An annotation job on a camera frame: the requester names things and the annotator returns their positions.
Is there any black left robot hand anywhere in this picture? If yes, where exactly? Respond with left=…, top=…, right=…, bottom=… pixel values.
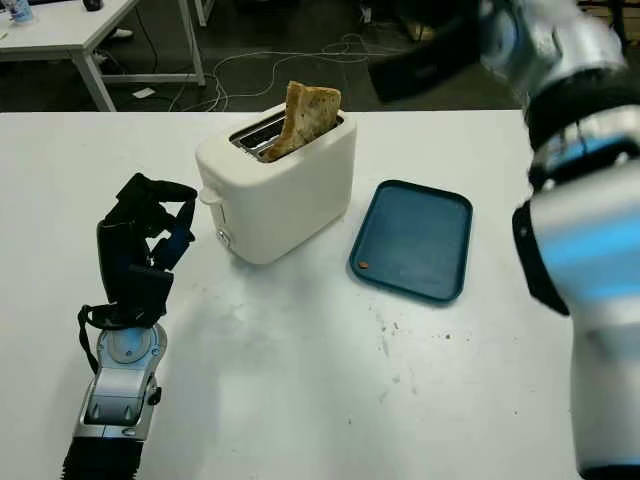
left=95, top=173, right=199, bottom=306

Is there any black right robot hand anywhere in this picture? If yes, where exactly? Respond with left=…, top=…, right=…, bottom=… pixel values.
left=367, top=9, right=501, bottom=104

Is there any brown bread slice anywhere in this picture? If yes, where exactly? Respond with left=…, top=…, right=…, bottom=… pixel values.
left=262, top=81, right=344, bottom=162

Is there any teal plastic tray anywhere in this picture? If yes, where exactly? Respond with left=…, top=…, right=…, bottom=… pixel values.
left=348, top=179, right=474, bottom=305

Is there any cream white toaster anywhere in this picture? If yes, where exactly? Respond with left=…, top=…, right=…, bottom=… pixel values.
left=194, top=102, right=359, bottom=265

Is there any white office desk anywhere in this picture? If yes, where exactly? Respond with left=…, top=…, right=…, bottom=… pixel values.
left=0, top=0, right=206, bottom=112

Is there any blue printed cup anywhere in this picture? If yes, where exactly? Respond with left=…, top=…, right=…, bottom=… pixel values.
left=9, top=0, right=36, bottom=24

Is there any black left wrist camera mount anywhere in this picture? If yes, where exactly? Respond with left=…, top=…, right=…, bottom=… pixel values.
left=119, top=264, right=176, bottom=329

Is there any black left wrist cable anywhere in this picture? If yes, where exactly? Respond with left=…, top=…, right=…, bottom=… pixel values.
left=77, top=304, right=117, bottom=374

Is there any white floor cable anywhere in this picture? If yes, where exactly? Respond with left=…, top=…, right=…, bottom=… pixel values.
left=167, top=33, right=396, bottom=111

